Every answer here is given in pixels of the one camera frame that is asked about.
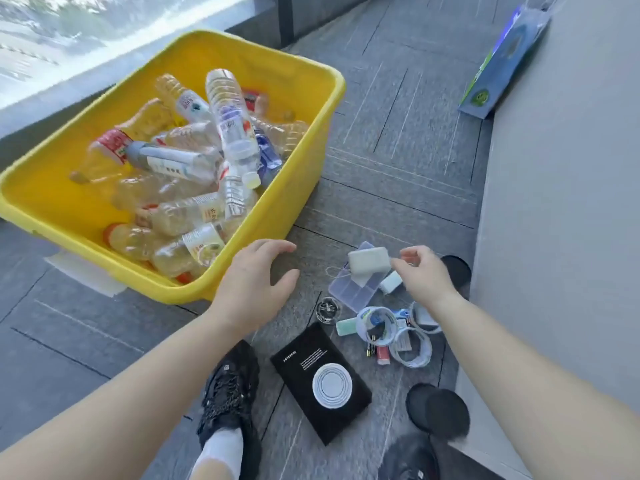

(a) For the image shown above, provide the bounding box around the person's right hand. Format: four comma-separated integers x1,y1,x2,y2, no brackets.
391,245,463,315

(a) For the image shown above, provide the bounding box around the person's left hand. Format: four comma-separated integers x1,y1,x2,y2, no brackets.
207,238,301,341

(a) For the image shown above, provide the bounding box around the white charger cube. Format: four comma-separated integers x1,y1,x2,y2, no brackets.
415,305,441,329

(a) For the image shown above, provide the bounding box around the white paper tape roll cup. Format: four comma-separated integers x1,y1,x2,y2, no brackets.
409,300,445,335

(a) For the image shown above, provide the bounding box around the white power bank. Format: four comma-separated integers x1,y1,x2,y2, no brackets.
347,246,392,275

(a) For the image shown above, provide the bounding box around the clear compartment box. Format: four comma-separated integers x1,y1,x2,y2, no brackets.
328,241,381,314

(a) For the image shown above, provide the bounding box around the small clear round jar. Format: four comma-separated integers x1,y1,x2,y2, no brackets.
315,296,343,325

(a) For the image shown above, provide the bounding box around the black notebook white circle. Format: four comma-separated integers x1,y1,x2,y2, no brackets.
269,321,373,447

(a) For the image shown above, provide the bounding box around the yellow plastic bin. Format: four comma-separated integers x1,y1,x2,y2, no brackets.
0,29,347,305

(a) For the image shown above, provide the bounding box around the cluster of discarded bottles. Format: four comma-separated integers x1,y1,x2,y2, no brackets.
69,68,311,285

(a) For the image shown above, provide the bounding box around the person's right forearm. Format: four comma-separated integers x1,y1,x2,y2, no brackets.
432,294,640,480

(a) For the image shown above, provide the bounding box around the person's left forearm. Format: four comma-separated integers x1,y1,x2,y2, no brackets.
0,307,241,480

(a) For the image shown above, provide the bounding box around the person's left black shoe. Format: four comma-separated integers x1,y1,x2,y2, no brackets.
196,339,263,480

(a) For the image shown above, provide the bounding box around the person's black shoe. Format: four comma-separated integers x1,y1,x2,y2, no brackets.
377,433,441,480
196,339,263,480

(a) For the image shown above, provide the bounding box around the person's right black shoe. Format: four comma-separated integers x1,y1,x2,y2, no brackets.
377,433,441,480

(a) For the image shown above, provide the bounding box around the white sock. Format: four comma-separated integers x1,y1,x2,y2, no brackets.
189,427,245,480

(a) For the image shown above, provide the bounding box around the blue green flat box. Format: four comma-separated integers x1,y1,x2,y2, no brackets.
459,2,553,119

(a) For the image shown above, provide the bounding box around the dark metal window frame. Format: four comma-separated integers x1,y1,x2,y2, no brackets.
0,0,373,145

